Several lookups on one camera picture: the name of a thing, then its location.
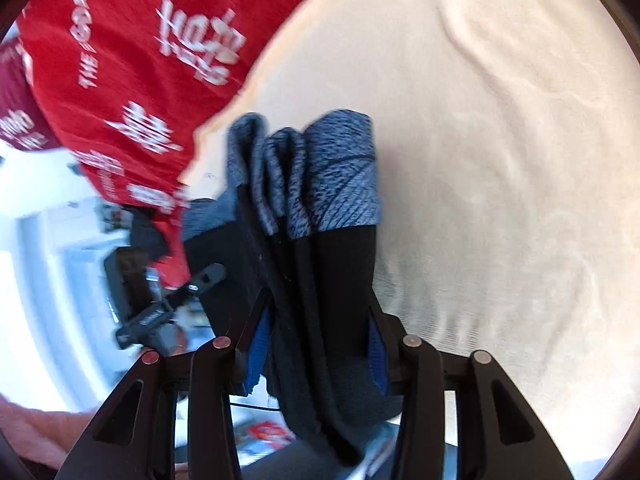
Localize cream blanket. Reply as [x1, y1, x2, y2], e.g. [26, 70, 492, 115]
[176, 0, 635, 467]

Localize red and white packet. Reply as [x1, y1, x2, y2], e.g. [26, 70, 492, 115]
[235, 419, 297, 466]

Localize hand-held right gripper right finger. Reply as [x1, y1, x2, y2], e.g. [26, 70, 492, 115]
[367, 292, 577, 480]

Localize person's left forearm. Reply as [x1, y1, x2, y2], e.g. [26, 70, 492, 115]
[0, 394, 97, 480]

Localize dark navy pants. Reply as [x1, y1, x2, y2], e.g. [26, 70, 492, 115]
[180, 108, 405, 468]

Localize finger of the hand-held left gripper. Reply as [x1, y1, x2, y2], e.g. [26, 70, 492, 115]
[115, 262, 228, 351]

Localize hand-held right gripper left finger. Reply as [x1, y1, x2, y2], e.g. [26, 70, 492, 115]
[54, 287, 275, 480]

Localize red printed blanket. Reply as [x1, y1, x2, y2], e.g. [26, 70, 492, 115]
[0, 0, 352, 292]

